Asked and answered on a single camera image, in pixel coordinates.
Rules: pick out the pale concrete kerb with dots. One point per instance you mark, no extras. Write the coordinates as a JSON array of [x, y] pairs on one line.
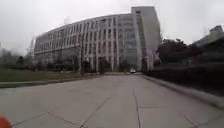
[[196, 94]]

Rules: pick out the grey kerb beside lawn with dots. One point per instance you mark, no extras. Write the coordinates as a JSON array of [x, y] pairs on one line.
[[36, 82]]

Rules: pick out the distant trees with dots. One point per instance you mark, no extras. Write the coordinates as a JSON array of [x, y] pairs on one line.
[[13, 60]]

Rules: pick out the clump of dark trees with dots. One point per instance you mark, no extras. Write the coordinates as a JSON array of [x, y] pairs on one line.
[[173, 51]]

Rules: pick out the dark hedge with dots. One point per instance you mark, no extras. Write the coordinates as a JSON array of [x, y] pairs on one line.
[[190, 76]]

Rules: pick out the robot's own part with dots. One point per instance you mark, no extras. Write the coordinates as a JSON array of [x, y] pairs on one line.
[[3, 123]]

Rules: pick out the row of trees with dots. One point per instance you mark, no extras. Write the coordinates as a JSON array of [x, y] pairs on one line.
[[85, 65]]

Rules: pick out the grass lawn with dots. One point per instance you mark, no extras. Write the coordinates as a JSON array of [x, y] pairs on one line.
[[30, 75]]

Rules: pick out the grey concrete slab road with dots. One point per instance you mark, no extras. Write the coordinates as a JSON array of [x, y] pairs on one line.
[[110, 100]]

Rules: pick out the white car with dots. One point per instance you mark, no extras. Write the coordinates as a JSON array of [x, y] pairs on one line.
[[132, 70]]

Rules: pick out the large pale multi-storey building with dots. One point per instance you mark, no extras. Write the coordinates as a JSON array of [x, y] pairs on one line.
[[110, 36]]

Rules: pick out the low dark building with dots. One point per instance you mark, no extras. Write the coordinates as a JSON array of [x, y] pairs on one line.
[[213, 43]]

